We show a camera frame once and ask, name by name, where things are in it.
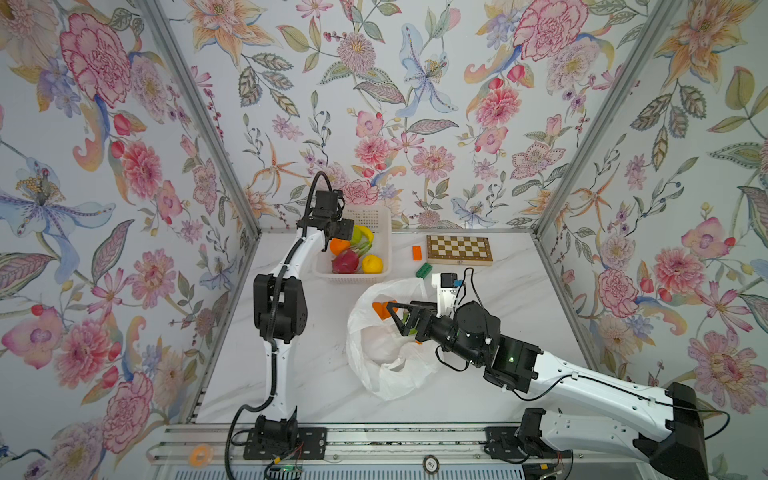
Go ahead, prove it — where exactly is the aluminium corner post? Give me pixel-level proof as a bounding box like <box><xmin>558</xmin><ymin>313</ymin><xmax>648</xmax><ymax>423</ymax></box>
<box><xmin>137</xmin><ymin>0</ymin><xmax>261</xmax><ymax>239</ymax></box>
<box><xmin>532</xmin><ymin>0</ymin><xmax>685</xmax><ymax>238</ymax></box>

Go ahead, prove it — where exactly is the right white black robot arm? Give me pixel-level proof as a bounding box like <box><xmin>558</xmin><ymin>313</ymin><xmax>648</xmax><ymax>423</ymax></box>
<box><xmin>387</xmin><ymin>301</ymin><xmax>708</xmax><ymax>479</ymax></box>

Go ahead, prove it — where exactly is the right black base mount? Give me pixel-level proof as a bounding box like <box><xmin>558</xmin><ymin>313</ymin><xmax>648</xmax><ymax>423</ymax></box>
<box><xmin>483</xmin><ymin>408</ymin><xmax>573</xmax><ymax>464</ymax></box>

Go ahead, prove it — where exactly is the orange fruit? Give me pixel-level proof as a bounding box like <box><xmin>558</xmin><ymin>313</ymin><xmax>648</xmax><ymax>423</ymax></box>
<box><xmin>372</xmin><ymin>300</ymin><xmax>398</xmax><ymax>321</ymax></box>
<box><xmin>329</xmin><ymin>238</ymin><xmax>351</xmax><ymax>256</ymax></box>

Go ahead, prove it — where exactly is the yellow banana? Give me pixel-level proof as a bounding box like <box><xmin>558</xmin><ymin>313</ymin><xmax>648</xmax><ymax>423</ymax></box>
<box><xmin>350</xmin><ymin>224</ymin><xmax>374</xmax><ymax>245</ymax></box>

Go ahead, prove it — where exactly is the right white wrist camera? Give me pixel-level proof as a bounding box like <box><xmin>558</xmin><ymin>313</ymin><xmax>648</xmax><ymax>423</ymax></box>
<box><xmin>431</xmin><ymin>272</ymin><xmax>463</xmax><ymax>317</ymax></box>

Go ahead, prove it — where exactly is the pink dragon fruit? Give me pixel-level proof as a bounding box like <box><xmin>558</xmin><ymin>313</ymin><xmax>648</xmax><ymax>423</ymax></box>
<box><xmin>332</xmin><ymin>244</ymin><xmax>372</xmax><ymax>274</ymax></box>

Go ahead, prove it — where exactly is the yellow lemon fruit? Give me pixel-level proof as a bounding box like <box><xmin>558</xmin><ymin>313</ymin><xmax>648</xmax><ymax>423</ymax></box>
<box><xmin>361</xmin><ymin>255</ymin><xmax>384</xmax><ymax>274</ymax></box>

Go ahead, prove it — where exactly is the white perforated plastic basket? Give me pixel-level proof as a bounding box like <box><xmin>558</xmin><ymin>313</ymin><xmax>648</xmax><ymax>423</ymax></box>
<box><xmin>312</xmin><ymin>205</ymin><xmax>392</xmax><ymax>284</ymax></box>

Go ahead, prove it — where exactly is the left black corrugated cable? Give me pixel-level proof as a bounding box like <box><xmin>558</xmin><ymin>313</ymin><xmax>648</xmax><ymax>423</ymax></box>
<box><xmin>224</xmin><ymin>171</ymin><xmax>335</xmax><ymax>480</ymax></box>

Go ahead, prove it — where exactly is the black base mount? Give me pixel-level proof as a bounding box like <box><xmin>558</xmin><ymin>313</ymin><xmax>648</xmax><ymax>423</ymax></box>
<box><xmin>483</xmin><ymin>408</ymin><xmax>573</xmax><ymax>464</ymax></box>
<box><xmin>243</xmin><ymin>415</ymin><xmax>328</xmax><ymax>461</ymax></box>

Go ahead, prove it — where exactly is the wooden chessboard box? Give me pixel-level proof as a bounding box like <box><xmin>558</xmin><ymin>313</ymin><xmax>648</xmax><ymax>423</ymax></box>
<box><xmin>426</xmin><ymin>235</ymin><xmax>494</xmax><ymax>266</ymax></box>

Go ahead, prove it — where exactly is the white translucent plastic bag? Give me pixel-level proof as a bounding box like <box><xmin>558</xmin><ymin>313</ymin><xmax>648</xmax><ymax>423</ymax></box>
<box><xmin>346</xmin><ymin>278</ymin><xmax>440</xmax><ymax>401</ymax></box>

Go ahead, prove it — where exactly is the right aluminium corner post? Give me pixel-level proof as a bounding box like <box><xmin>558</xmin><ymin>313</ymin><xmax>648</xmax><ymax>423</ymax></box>
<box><xmin>532</xmin><ymin>0</ymin><xmax>685</xmax><ymax>238</ymax></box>

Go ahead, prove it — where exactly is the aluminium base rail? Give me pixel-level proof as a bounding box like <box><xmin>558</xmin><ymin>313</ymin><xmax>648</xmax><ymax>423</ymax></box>
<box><xmin>146</xmin><ymin>423</ymin><xmax>658</xmax><ymax>479</ymax></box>

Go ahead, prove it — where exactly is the green pepper fruit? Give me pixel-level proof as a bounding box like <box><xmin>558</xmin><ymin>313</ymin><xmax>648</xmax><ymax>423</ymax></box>
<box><xmin>350</xmin><ymin>225</ymin><xmax>364</xmax><ymax>245</ymax></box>

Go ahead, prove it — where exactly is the left aluminium corner post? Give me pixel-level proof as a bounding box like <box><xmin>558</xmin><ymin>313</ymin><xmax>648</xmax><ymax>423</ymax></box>
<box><xmin>137</xmin><ymin>0</ymin><xmax>261</xmax><ymax>239</ymax></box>

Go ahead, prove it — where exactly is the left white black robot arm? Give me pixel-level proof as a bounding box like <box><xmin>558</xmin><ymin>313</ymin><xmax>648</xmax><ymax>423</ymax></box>
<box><xmin>252</xmin><ymin>189</ymin><xmax>354</xmax><ymax>454</ymax></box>

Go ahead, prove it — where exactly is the right thin black cable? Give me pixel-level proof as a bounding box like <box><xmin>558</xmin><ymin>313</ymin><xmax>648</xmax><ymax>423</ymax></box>
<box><xmin>434</xmin><ymin>266</ymin><xmax>732</xmax><ymax>480</ymax></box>

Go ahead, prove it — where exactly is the orange tape roll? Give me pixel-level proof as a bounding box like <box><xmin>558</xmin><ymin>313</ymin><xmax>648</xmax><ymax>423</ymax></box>
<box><xmin>187</xmin><ymin>444</ymin><xmax>215</xmax><ymax>469</ymax></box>

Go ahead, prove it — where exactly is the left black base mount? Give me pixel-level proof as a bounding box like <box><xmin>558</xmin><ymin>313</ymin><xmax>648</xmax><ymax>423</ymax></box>
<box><xmin>243</xmin><ymin>415</ymin><xmax>328</xmax><ymax>461</ymax></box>

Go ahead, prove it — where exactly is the green toy brick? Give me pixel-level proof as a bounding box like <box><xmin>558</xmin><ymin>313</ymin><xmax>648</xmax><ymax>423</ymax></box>
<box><xmin>415</xmin><ymin>262</ymin><xmax>433</xmax><ymax>280</ymax></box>

